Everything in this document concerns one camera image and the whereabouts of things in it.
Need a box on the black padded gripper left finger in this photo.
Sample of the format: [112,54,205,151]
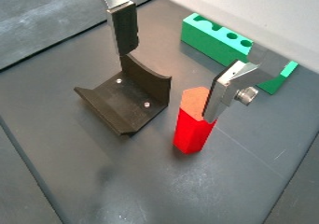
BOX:
[101,0,138,56]

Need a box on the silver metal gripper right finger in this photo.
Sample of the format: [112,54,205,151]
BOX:
[201,44,289,123]

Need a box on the red hexagon prism block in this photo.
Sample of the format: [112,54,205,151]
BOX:
[173,87,216,154]

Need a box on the green shape sorting board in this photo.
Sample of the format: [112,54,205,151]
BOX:
[180,12,298,95]

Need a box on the black curved holder stand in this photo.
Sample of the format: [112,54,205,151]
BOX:
[74,54,172,135]

